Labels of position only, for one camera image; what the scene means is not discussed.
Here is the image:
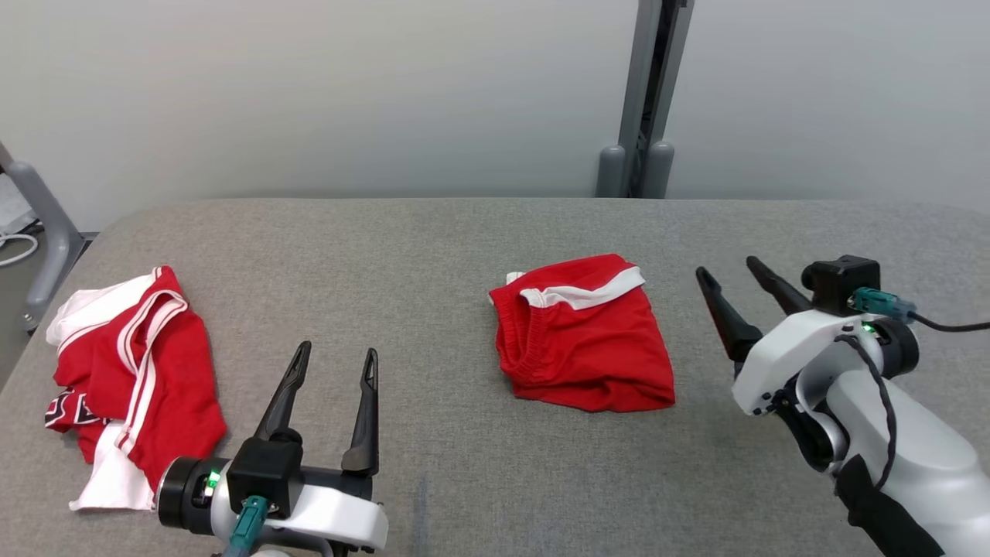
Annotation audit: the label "grey metal post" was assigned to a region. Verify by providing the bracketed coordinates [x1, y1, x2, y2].
[619, 0, 693, 198]

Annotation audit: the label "arm cable teal plug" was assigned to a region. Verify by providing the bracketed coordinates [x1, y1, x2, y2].
[835, 288, 990, 492]
[224, 495, 271, 557]

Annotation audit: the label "left arm cable teal plug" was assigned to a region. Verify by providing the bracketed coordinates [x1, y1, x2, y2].
[224, 495, 271, 557]

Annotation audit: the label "white cable loop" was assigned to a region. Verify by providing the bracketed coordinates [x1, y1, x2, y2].
[0, 231, 39, 268]

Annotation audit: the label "red shorts with white stripe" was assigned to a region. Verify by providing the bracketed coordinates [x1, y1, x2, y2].
[489, 254, 677, 413]

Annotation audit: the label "red and white jersey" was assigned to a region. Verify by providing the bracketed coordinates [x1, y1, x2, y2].
[44, 265, 228, 513]

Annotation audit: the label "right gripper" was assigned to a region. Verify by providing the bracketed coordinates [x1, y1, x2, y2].
[695, 256, 921, 419]

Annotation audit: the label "right arm cable teal plug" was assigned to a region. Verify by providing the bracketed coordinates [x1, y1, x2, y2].
[835, 288, 990, 492]

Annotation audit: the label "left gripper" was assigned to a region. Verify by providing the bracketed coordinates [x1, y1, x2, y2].
[157, 340, 390, 554]

